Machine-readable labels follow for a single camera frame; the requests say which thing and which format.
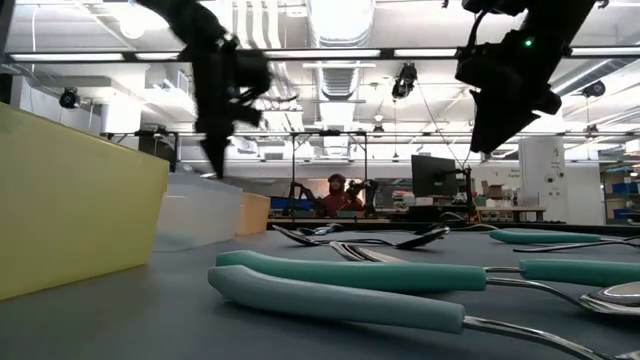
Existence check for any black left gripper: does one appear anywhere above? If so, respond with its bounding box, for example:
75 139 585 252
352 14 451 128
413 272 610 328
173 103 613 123
187 37 275 180

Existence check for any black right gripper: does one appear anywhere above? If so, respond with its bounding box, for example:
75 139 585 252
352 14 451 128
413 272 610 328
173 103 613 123
454 29 564 154

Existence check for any teal handled spoon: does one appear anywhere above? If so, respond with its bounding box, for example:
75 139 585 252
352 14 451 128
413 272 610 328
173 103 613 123
328 241 640 288
488 228 640 247
215 249 640 317

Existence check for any light blue handled spoon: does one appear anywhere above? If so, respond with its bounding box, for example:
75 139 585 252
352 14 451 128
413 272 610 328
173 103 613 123
207 264 640 360

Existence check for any cardboard box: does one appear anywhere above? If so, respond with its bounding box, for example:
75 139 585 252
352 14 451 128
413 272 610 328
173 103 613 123
480 179 506 200

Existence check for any white pillar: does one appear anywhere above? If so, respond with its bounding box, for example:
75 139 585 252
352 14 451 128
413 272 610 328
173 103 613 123
518 136 570 224

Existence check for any clear plastic bin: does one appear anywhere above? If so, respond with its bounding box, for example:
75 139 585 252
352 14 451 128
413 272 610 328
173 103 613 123
152 172 244 253

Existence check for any dark background monitor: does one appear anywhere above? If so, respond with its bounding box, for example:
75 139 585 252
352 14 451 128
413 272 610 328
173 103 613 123
410 154 458 198

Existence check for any background work table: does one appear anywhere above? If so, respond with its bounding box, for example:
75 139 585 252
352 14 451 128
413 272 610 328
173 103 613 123
407 202 547 224

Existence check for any person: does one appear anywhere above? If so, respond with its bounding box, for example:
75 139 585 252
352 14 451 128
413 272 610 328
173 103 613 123
319 173 365 219

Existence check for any storage shelf with bins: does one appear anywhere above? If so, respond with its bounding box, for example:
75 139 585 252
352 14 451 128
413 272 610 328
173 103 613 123
599 162 640 226

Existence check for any black overhead rig beam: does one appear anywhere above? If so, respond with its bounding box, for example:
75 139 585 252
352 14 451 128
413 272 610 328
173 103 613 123
0 47 640 64

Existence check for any yellow plastic bin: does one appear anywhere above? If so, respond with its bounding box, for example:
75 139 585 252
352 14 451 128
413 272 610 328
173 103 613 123
0 102 170 302

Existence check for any blue-grey table mat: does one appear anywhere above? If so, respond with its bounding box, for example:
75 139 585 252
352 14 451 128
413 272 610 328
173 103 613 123
0 227 640 360

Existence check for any background black frame stand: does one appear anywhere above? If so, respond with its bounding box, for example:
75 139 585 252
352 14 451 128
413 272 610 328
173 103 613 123
287 128 370 221

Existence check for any black ceiling camera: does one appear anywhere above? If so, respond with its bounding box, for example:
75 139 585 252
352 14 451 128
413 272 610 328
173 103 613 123
391 62 419 100
581 79 607 99
58 87 81 110

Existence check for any black metal table frame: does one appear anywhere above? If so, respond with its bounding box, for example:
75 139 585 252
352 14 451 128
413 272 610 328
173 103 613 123
267 219 640 237

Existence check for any silver ceiling duct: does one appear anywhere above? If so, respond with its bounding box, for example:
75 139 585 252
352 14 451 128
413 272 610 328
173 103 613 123
305 0 377 101

